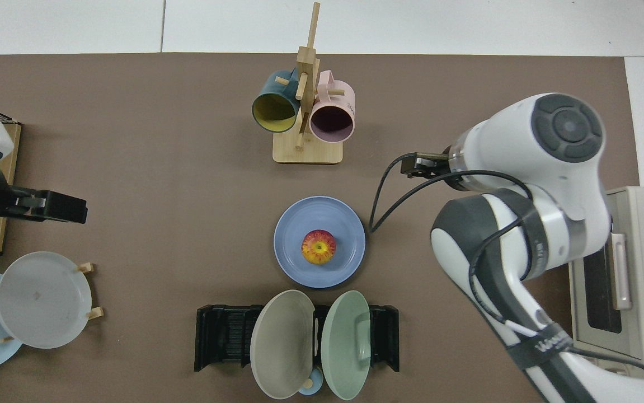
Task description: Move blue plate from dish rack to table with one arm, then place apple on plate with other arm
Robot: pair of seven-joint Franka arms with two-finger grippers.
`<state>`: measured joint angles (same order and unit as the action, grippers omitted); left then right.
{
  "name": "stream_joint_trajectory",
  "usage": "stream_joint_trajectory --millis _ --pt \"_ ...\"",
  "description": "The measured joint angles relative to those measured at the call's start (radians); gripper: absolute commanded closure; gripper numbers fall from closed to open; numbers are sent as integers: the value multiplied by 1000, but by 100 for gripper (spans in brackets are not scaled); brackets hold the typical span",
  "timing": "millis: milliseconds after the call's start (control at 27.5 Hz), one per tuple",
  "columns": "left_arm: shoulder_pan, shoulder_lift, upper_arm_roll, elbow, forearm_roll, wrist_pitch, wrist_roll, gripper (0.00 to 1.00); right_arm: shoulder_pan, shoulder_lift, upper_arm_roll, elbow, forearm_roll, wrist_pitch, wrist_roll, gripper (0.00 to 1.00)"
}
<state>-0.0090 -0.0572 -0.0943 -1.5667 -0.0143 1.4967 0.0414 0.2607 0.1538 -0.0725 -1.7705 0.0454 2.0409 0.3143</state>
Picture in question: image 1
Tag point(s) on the red yellow apple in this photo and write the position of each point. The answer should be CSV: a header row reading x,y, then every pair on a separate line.
x,y
319,246

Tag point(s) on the wooden plate rack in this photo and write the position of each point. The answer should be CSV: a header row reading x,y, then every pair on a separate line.
x,y
89,267

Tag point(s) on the grey plate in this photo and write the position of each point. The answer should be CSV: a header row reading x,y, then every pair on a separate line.
x,y
42,302

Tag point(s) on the pale green plate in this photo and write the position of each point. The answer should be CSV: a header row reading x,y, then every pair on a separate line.
x,y
344,347

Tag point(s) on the black dish rack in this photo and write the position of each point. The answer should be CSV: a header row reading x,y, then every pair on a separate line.
x,y
221,336

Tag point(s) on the beige plate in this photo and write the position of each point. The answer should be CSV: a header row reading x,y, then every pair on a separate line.
x,y
280,347

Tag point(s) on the pink cup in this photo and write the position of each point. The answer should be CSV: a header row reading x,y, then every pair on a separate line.
x,y
339,95

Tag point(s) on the wooden cup stand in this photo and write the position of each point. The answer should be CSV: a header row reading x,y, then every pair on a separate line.
x,y
308,154

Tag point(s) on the brown table cloth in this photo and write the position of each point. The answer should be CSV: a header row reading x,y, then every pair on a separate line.
x,y
159,168

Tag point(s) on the dark teal cup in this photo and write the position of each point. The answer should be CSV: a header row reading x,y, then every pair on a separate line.
x,y
266,89

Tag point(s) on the small blue round thing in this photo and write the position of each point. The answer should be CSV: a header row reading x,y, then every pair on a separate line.
x,y
316,382

